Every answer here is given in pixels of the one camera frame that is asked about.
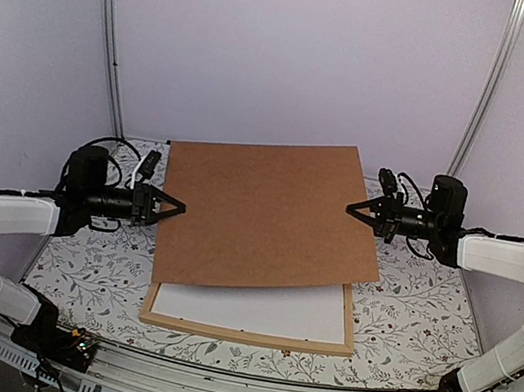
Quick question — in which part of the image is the red forest landscape photo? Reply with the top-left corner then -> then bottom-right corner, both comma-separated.
151,283 -> 350,344

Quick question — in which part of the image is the right aluminium corner post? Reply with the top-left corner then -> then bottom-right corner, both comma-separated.
447,0 -> 524,177

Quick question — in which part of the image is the brown backing board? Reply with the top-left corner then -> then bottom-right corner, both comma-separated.
152,141 -> 380,288

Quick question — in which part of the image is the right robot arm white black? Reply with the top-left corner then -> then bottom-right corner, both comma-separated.
346,194 -> 524,392

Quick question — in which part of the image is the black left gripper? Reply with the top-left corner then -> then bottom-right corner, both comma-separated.
81,172 -> 188,234

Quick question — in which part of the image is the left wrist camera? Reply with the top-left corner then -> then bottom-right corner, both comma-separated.
128,150 -> 162,189

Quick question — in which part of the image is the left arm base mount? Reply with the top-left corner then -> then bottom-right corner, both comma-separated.
10,304 -> 98,374

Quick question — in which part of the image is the floral patterned table mat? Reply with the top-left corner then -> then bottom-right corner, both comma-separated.
1,117 -> 514,392

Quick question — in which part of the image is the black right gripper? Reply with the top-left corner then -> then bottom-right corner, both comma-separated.
344,184 -> 445,252

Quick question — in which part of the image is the aluminium corner post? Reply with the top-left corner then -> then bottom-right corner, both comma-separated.
447,0 -> 524,177
100,0 -> 125,138

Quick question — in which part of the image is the light wooden picture frame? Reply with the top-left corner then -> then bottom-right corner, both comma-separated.
139,283 -> 354,357

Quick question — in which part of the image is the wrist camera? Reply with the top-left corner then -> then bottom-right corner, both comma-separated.
371,163 -> 473,227
128,150 -> 162,189

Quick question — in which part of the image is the left aluminium corner post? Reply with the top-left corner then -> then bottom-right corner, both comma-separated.
100,0 -> 125,138

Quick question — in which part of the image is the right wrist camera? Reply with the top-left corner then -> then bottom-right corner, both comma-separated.
371,163 -> 473,227

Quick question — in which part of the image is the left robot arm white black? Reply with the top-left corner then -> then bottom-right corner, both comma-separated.
0,176 -> 187,355

